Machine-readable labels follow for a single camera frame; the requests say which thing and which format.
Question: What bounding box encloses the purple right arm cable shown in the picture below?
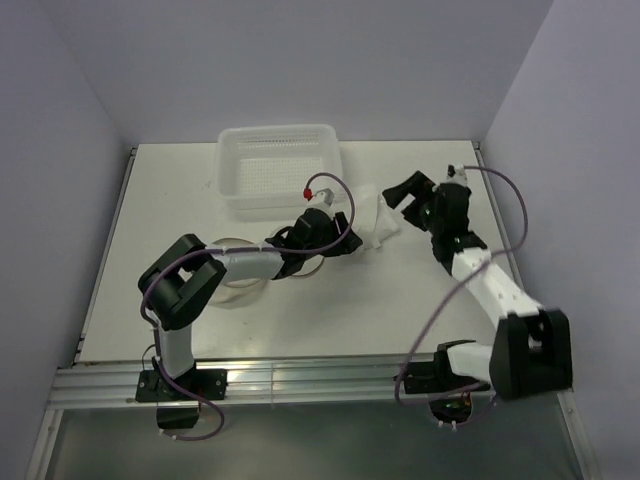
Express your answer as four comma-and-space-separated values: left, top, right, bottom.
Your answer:
394, 164, 530, 426

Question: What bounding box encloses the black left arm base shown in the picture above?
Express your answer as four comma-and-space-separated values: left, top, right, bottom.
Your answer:
134, 366, 227, 431

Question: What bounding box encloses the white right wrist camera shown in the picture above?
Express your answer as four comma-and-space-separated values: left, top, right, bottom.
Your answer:
445, 165, 468, 187

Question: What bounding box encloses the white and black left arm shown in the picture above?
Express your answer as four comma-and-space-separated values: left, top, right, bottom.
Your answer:
138, 208, 363, 399

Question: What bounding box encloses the white perforated plastic basket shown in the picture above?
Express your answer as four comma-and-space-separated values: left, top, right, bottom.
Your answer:
213, 124, 343, 221

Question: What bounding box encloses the white bra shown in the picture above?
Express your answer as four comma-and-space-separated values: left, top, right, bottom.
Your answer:
352, 184, 400, 250

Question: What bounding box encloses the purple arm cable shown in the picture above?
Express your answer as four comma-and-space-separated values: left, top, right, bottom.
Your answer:
394, 164, 530, 426
139, 172, 356, 442

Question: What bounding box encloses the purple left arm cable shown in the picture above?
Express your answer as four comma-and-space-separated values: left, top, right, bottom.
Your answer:
139, 172, 356, 442

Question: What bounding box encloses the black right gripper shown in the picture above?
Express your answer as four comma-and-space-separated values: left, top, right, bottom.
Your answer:
382, 171, 442, 234

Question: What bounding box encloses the aluminium rail frame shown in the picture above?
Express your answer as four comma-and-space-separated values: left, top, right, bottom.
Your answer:
27, 143, 601, 479

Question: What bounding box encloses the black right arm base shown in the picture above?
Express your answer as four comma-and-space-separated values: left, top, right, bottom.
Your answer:
393, 360, 490, 426

